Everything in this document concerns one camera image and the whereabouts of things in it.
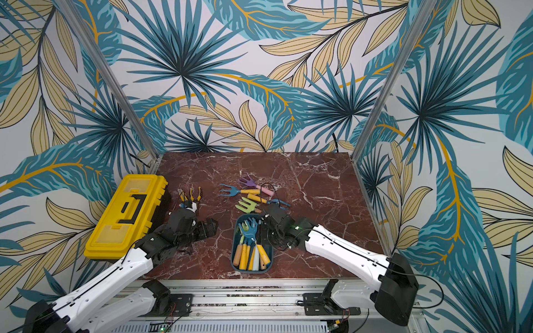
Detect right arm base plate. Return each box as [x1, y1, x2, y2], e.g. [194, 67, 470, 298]
[296, 293, 361, 316]

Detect green fork yellow handle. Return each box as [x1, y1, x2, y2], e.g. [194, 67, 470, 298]
[235, 194, 267, 214]

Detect yellow toolbox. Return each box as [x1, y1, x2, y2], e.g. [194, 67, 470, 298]
[84, 174, 172, 261]

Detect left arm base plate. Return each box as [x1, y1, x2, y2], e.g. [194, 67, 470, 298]
[141, 294, 194, 318]

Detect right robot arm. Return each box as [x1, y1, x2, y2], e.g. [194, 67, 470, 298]
[260, 204, 419, 327]

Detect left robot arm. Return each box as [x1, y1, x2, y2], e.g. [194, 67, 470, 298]
[20, 208, 218, 332]

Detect metal corner post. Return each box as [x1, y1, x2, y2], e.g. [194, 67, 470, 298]
[351, 0, 437, 165]
[56, 0, 159, 160]

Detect light blue fork rake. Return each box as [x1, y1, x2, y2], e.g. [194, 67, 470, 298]
[252, 247, 260, 271]

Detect yellow utility knife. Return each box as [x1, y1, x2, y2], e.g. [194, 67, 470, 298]
[178, 189, 187, 203]

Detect teal rake wooden handle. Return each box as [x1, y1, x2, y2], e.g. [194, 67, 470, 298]
[267, 198, 291, 209]

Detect teal claw rake yellow handle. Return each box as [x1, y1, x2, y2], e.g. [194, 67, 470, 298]
[240, 218, 271, 267]

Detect aluminium rail frame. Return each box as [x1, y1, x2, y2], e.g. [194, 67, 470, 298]
[62, 277, 430, 333]

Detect right metal corner post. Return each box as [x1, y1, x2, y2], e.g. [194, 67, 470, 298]
[351, 0, 437, 165]

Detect yellow handled pliers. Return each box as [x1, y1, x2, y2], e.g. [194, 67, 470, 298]
[189, 186, 203, 204]

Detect green rake wooden handle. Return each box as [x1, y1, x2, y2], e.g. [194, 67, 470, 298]
[233, 223, 248, 269]

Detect purple rake pink handle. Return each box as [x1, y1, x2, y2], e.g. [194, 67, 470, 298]
[239, 174, 274, 197]

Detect left metal corner post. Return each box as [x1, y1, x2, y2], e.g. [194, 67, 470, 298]
[56, 0, 159, 160]

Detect teal storage tray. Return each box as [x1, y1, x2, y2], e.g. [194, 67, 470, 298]
[230, 214, 274, 274]

